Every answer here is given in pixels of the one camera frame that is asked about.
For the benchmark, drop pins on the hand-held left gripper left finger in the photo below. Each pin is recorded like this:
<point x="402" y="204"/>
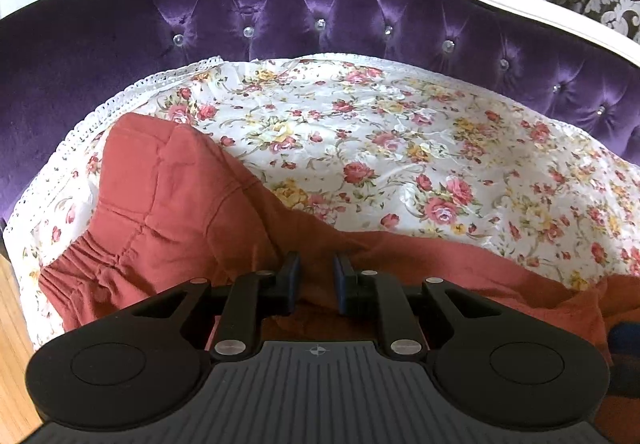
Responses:
<point x="294" y="275"/>

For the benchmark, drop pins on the dark blue cloth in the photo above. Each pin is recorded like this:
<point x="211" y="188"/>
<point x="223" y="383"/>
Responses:
<point x="624" y="344"/>

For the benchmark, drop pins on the rust red pants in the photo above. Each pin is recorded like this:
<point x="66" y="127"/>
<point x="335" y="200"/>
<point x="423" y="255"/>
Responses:
<point x="165" y="204"/>

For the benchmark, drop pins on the floral sheet with lace trim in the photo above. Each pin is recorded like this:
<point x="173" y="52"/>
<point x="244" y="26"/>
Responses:
<point x="380" y="139"/>

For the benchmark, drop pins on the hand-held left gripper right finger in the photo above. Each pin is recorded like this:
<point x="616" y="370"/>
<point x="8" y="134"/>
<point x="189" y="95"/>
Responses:
<point x="340" y="280"/>

